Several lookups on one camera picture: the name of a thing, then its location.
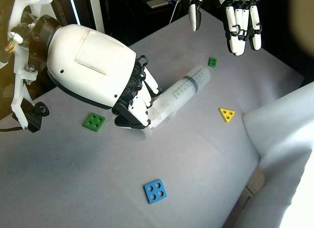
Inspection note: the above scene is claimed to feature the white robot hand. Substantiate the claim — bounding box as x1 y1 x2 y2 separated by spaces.
46 24 163 130
188 0 262 57

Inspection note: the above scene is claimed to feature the large clear plastic syringe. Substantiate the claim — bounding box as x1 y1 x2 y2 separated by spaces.
143 65 211 138

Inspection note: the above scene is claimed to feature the green four-hole square block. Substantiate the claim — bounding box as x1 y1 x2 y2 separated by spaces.
82 113 106 132

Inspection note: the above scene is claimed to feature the silver flat device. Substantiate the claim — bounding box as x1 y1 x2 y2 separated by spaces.
146 0 169 9

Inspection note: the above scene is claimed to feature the yellow three-hole triangle block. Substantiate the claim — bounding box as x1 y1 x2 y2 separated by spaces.
218 108 236 124

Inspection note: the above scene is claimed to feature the grey table cloth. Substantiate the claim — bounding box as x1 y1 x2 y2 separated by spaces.
0 9 306 228

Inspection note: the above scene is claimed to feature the white foam sheet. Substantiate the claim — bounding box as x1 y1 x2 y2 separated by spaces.
219 81 314 228

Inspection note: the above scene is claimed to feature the blue four-hole square block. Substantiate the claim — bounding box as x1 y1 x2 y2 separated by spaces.
143 179 169 204

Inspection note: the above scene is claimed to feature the brown cardboard piece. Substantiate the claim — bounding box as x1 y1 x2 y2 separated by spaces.
235 168 265 214

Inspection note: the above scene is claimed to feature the white frame post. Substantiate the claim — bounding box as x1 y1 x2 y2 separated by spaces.
67 0 105 33

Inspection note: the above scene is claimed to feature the white cable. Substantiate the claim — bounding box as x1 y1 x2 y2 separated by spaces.
168 0 184 25

